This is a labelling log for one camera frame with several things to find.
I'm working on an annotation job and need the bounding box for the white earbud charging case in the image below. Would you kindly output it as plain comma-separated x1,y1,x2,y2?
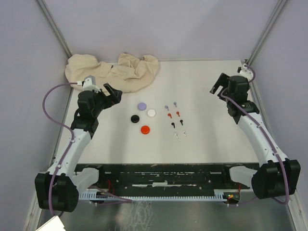
147,109,156,117

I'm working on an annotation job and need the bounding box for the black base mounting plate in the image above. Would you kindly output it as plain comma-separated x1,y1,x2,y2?
75,164,247,197

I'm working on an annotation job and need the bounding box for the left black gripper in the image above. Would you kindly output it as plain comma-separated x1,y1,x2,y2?
92,83,122,117

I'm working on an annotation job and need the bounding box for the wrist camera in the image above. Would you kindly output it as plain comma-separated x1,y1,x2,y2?
77,76,100,93
237,64,252,78

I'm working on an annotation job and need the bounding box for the white paper sheet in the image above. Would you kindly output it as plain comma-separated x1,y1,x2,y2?
36,216,66,231

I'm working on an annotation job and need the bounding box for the purple earbud charging case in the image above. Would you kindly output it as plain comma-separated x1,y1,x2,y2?
137,102,147,111

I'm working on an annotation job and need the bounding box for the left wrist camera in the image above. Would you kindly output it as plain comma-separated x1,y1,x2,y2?
77,76,100,93

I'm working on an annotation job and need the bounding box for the left aluminium frame post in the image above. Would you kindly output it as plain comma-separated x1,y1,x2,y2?
35,0,73,58

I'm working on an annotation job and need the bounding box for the aluminium frame post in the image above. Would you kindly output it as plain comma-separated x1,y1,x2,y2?
245,0,289,65
35,0,73,58

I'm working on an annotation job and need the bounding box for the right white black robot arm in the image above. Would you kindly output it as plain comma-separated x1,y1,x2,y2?
210,73,301,205

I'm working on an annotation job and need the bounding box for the beige crumpled cloth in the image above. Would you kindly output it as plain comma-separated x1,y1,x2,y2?
64,53,160,93

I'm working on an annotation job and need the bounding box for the black earbud charging case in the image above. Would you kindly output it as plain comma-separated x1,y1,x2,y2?
130,115,140,123

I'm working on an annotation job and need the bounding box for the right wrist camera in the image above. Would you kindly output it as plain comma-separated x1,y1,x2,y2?
237,64,252,78

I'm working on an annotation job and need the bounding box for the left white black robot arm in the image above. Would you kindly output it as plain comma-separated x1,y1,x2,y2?
35,79,123,215

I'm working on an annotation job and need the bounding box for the right aluminium frame post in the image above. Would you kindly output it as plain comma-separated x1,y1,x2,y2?
245,0,289,65

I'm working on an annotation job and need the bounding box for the white slotted cable duct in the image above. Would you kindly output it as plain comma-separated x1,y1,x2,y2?
78,189,239,201

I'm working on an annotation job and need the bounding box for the red earbud charging case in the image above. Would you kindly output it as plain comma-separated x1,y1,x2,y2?
141,125,150,135

